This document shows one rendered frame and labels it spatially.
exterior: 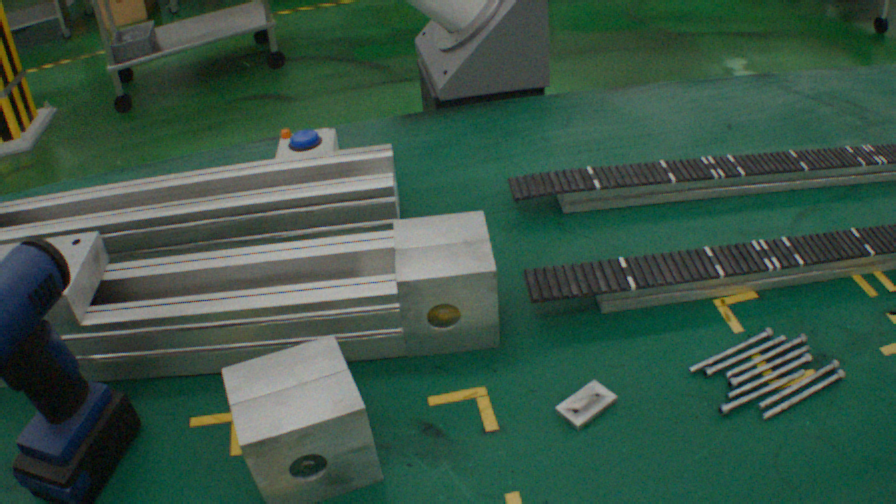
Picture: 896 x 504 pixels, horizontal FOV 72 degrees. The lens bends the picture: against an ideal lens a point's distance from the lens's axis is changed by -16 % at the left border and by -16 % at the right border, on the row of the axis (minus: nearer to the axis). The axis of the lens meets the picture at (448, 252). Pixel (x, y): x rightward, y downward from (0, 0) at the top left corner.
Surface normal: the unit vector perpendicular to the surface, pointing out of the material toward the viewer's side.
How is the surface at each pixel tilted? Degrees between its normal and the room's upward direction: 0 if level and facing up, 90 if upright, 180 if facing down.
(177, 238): 90
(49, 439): 0
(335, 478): 90
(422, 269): 0
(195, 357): 90
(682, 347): 0
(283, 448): 90
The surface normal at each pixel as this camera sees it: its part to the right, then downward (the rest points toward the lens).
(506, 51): 0.19, 0.56
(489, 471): -0.07, -0.81
